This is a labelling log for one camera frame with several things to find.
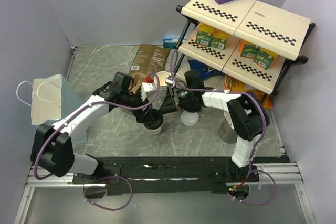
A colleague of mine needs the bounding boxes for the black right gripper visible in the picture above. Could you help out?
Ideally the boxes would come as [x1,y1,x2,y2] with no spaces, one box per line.
[159,86,194,115]

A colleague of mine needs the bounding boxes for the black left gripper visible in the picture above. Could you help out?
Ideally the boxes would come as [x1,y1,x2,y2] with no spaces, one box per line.
[121,88,155,123]

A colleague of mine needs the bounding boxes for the black cup lid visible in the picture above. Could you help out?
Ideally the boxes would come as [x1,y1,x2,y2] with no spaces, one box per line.
[143,109,164,130]
[183,102,202,113]

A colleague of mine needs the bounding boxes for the single white paper cup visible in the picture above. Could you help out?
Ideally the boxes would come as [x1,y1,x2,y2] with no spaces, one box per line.
[143,120,163,135]

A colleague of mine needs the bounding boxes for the white plastic cup lids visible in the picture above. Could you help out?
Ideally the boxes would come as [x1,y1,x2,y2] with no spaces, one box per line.
[181,111,200,126]

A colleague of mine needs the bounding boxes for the white paper cup stack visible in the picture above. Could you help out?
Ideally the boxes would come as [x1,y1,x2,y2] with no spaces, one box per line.
[154,71,170,100]

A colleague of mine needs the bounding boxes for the light blue paper bag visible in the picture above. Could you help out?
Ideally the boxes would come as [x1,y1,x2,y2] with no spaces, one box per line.
[16,73,87,145]

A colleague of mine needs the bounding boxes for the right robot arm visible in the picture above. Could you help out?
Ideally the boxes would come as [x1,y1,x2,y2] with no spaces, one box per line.
[159,70,270,181]

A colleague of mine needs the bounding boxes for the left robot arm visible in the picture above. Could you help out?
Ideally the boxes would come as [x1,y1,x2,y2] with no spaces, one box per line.
[30,72,154,183]

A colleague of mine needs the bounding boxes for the brown coffee bean bag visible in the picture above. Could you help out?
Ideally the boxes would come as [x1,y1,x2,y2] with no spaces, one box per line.
[129,44,170,76]

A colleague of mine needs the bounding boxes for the brown pulp cup carrier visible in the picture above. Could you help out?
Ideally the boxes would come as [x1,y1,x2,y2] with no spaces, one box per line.
[130,73,146,94]

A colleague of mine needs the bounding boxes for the blue chip bag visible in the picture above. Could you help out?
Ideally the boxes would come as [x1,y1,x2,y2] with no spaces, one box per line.
[188,59,224,81]

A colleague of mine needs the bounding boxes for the grey cup of stirrers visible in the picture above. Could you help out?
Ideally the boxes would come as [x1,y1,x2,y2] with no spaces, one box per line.
[218,119,237,144]

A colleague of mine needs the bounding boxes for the blue R&O box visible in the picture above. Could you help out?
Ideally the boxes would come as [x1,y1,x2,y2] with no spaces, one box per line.
[163,37,179,49]

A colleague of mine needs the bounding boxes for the orange snack bag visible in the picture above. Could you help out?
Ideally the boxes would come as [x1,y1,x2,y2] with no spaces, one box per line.
[224,75,272,110]

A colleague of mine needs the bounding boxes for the green juice carton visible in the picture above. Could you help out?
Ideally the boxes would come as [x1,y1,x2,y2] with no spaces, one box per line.
[253,51,275,70]
[209,37,228,50]
[240,44,260,59]
[195,30,213,47]

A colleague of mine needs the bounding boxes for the cream checkered shelf rack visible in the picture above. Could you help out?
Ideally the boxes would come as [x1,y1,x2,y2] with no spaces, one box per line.
[176,0,316,95]

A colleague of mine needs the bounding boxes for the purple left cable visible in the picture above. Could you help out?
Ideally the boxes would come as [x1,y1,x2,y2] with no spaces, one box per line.
[33,73,161,210]

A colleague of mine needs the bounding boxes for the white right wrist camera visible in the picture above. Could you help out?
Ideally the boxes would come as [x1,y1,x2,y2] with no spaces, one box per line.
[165,76,175,86]

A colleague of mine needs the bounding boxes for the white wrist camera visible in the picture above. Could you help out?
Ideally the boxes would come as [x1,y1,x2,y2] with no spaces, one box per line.
[165,76,175,86]
[141,81,156,102]

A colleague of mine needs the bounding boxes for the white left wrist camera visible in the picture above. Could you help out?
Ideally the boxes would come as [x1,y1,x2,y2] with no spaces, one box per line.
[141,81,156,102]

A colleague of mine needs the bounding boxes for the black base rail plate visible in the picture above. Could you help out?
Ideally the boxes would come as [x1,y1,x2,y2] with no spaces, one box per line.
[25,155,302,200]

